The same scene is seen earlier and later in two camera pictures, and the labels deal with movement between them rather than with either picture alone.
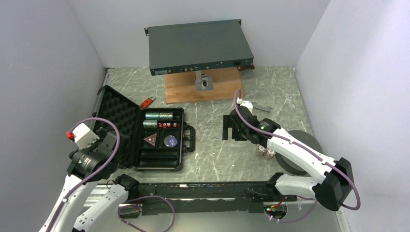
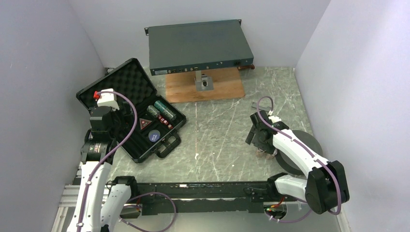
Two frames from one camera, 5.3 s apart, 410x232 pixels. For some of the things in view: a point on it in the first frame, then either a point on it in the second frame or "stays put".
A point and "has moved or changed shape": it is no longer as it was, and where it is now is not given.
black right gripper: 228,122 to 253,137
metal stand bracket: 203,82 stays put
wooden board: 181,87 stays put
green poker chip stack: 152,116 to 163,108
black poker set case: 151,139 has moved or changed shape
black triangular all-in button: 151,139 to 144,123
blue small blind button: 170,141 to 154,136
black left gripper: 102,133 to 115,112
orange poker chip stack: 259,151 stays put
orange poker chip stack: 270,154 stays put
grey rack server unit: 188,47 stays put
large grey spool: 291,166 stays put
